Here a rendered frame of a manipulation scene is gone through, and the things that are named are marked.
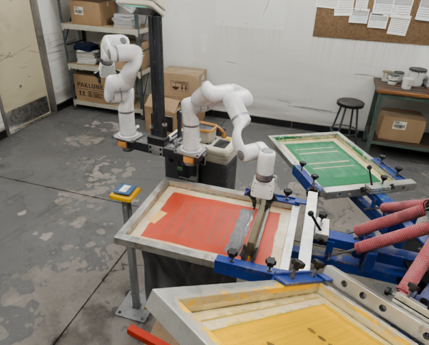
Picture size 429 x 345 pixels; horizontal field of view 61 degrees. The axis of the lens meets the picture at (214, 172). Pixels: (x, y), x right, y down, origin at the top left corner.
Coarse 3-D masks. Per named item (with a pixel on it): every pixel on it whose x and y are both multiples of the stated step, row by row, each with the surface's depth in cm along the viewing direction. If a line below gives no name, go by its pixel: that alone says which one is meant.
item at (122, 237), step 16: (160, 192) 202; (208, 192) 206; (224, 192) 203; (240, 192) 202; (144, 208) 186; (288, 208) 196; (128, 224) 175; (128, 240) 164; (144, 240) 165; (288, 240) 168; (176, 256) 160; (192, 256) 157; (208, 256) 157; (288, 256) 159
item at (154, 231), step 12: (168, 216) 187; (156, 228) 178; (168, 240) 171; (180, 240) 171; (192, 240) 171; (228, 240) 172; (264, 240) 173; (216, 252) 165; (264, 252) 166; (264, 264) 159
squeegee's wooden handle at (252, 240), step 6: (264, 204) 181; (258, 216) 172; (264, 216) 181; (258, 222) 168; (252, 228) 164; (258, 228) 164; (252, 234) 160; (258, 234) 166; (252, 240) 157; (252, 246) 156; (246, 252) 158; (252, 252) 157
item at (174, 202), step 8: (176, 192) 206; (168, 200) 200; (176, 200) 200; (184, 200) 200; (192, 200) 200; (200, 200) 201; (208, 200) 201; (216, 200) 201; (168, 208) 193; (176, 208) 193; (232, 208) 195; (240, 208) 195; (248, 208) 196; (272, 216) 190; (232, 224) 183; (272, 224) 184; (264, 232) 178; (272, 232) 179
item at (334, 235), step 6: (330, 234) 165; (336, 234) 165; (342, 234) 166; (348, 234) 166; (330, 240) 164; (336, 240) 163; (342, 240) 162; (348, 240) 162; (336, 246) 164; (342, 246) 163; (348, 246) 162
